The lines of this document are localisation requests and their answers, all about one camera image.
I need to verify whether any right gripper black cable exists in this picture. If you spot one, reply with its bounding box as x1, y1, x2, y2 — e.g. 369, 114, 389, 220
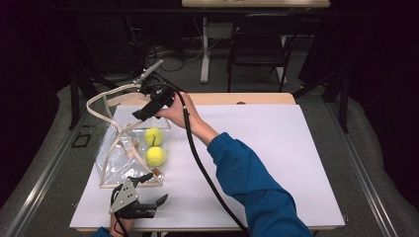
142, 82, 251, 237

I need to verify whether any white-legged background desk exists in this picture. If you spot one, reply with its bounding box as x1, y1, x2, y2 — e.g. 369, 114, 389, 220
181, 0, 331, 85

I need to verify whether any clear plastic tote bag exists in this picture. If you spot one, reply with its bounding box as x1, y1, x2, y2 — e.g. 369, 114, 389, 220
85, 83, 172, 190

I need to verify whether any white table mat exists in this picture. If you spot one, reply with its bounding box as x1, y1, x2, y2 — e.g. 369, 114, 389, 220
68, 104, 346, 230

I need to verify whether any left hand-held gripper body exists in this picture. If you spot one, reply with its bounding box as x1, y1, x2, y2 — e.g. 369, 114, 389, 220
108, 178, 158, 220

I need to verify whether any person's left hand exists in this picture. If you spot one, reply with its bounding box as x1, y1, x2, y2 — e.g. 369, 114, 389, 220
109, 213, 136, 237

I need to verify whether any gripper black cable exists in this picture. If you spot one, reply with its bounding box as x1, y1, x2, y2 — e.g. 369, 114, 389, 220
110, 184, 131, 237
142, 82, 251, 237

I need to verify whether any person's right hand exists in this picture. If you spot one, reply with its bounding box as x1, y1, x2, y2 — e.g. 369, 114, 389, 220
154, 92, 204, 133

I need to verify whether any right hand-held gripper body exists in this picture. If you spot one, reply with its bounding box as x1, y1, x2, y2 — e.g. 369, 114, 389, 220
132, 59, 176, 119

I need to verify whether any yellow tennis ball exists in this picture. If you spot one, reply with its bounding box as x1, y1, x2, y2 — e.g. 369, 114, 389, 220
144, 146, 167, 168
143, 126, 165, 148

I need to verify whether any black chair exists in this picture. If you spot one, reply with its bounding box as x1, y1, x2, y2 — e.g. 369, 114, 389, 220
226, 13, 302, 93

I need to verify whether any aluminium floor rail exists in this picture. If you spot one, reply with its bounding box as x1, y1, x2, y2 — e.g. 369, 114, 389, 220
3, 110, 92, 237
324, 102, 401, 237

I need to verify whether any black metal stand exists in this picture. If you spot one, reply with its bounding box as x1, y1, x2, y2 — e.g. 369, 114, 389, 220
67, 70, 110, 130
291, 70, 350, 134

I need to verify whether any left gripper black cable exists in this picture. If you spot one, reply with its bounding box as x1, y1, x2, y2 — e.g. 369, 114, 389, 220
110, 184, 131, 237

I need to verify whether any tangle of floor cables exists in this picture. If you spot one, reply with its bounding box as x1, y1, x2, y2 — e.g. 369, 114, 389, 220
144, 42, 206, 73

